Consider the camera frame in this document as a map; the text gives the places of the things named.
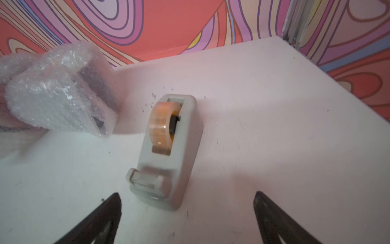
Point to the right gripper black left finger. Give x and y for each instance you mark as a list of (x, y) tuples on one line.
[(99, 227)]

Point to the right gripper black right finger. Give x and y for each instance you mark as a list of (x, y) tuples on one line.
[(276, 226)]

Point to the clear bubble wrap sheet top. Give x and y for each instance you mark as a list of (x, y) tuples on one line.
[(84, 92)]

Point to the clear bubble wrap sheet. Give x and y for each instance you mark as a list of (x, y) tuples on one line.
[(84, 92), (21, 82)]

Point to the grey tape dispenser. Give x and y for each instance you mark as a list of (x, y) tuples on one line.
[(168, 152)]

